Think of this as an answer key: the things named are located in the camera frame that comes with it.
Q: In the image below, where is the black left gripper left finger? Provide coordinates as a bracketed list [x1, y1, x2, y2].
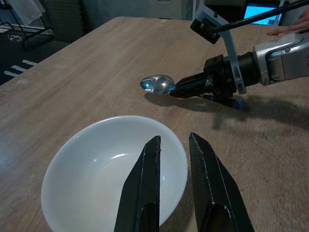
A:
[114, 135, 162, 232]

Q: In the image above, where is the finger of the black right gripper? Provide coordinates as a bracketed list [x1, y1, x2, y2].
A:
[170, 84, 213, 99]
[175, 72, 209, 89]

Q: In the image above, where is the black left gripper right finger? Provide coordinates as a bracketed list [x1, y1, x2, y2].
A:
[188, 132, 255, 232]

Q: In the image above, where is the shiny metal spoon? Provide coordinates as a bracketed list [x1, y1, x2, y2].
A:
[140, 74, 245, 111]

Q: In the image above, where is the white ceramic bowl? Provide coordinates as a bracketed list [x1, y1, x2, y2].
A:
[40, 115, 189, 231]

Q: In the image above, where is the bare person hand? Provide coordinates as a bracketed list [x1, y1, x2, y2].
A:
[267, 11, 309, 36]

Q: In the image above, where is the computer monitor blue screen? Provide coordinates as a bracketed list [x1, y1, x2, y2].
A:
[243, 1, 283, 26]

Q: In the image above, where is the black metal rack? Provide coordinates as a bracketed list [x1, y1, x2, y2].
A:
[0, 0, 55, 51]

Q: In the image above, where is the white translucent cloth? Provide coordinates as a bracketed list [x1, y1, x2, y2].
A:
[14, 0, 46, 25]

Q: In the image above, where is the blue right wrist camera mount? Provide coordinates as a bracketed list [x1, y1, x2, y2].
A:
[190, 2, 247, 94]

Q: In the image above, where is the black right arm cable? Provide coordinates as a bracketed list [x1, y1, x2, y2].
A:
[210, 0, 309, 33]

